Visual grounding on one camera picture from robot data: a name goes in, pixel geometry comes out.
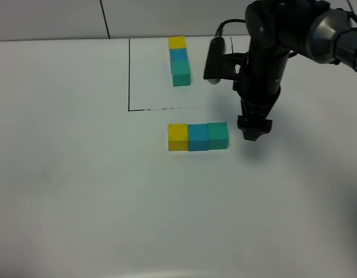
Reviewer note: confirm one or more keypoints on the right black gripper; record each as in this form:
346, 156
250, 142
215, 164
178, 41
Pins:
259, 89

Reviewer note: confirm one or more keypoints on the blue template block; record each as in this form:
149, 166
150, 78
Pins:
179, 54

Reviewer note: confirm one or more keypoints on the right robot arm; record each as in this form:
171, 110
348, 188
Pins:
277, 29

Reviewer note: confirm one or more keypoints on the yellow template block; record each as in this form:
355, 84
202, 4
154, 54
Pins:
176, 42

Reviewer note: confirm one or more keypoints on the green template block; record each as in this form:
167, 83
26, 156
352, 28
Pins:
181, 74

